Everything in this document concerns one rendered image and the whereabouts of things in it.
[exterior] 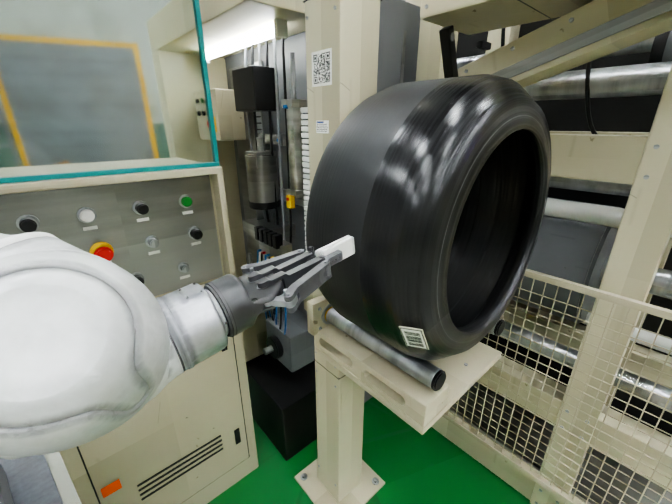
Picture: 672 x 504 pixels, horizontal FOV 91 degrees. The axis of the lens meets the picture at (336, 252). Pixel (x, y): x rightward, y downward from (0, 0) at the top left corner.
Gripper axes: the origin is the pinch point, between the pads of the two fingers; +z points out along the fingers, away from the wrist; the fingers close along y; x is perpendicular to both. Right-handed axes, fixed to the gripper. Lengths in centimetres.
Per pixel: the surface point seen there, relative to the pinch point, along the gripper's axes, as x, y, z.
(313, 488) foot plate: 120, 37, 3
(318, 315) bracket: 30.6, 23.4, 10.1
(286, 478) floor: 121, 48, -3
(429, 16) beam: -36, 22, 56
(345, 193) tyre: -7.3, 3.6, 6.4
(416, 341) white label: 16.6, -10.7, 6.5
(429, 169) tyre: -11.3, -9.2, 11.5
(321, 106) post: -19.2, 32.7, 27.0
